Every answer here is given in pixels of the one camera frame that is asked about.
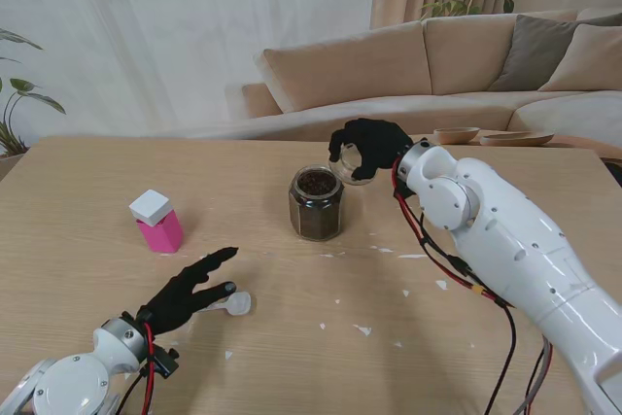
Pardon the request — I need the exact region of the white square jar lid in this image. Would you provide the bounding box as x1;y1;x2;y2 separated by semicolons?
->
128;189;172;228

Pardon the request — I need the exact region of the grey sofa cushion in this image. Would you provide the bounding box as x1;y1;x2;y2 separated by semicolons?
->
488;14;622;93

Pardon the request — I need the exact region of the white sheer curtain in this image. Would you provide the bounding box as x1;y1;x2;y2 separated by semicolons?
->
0;0;381;140

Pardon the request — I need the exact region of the small wooden bowl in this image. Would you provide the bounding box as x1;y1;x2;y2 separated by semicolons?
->
433;126;482;146

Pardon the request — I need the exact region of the glass jar of coffee beans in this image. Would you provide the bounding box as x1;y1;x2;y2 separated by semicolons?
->
288;164;347;243

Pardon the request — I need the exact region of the beige sofa cushion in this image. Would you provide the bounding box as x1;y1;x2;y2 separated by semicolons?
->
538;23;622;93

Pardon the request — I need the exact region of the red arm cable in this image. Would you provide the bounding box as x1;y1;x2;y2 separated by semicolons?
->
392;156;548;415
140;321;156;415

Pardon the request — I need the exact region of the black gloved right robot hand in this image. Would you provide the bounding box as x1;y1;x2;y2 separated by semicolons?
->
328;118;415;182

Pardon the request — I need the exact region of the shallow wooden plate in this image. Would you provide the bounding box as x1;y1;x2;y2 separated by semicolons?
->
479;132;556;148

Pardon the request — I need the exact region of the clear glass jar lid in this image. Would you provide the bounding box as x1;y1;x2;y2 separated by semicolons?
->
328;141;378;187

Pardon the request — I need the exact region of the beige fabric sofa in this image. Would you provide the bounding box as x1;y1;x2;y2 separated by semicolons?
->
241;7;622;163

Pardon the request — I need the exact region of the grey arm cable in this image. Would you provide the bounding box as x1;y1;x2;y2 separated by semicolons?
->
512;336;554;415

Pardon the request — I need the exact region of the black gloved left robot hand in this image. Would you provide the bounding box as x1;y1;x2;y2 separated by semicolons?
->
135;246;240;336

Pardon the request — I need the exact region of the pale green large-leaf houseplant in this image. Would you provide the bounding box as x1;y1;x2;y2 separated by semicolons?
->
0;28;67;159

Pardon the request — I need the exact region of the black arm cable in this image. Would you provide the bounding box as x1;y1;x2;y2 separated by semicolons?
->
115;365;150;415
402;190;517;415

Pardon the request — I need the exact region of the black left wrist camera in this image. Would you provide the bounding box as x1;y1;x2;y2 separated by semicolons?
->
148;345;181;380

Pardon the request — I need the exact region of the white plastic measuring spoon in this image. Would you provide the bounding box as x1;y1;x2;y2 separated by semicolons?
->
198;292;253;318

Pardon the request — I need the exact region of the pink square coffee jar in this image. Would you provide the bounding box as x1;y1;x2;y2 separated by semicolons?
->
135;213;185;255

